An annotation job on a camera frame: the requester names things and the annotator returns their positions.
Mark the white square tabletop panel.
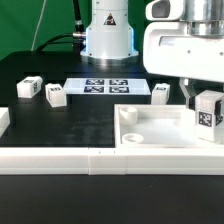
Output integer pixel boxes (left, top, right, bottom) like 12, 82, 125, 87
114, 104, 224, 149

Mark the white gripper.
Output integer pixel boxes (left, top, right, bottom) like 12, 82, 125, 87
143, 22, 224, 109

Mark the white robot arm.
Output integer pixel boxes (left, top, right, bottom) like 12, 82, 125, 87
143, 0, 224, 98

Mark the white obstacle fence wall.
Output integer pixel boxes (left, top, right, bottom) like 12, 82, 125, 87
0, 107, 224, 176

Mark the white marker base plate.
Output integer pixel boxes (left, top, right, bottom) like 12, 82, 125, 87
63, 78, 151, 95

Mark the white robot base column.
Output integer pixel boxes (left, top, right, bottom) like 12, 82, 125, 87
80, 0, 139, 66

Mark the white thin cable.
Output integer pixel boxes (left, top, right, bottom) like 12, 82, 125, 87
30, 0, 48, 52

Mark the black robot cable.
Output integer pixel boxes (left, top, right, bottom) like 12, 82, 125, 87
34, 0, 88, 53

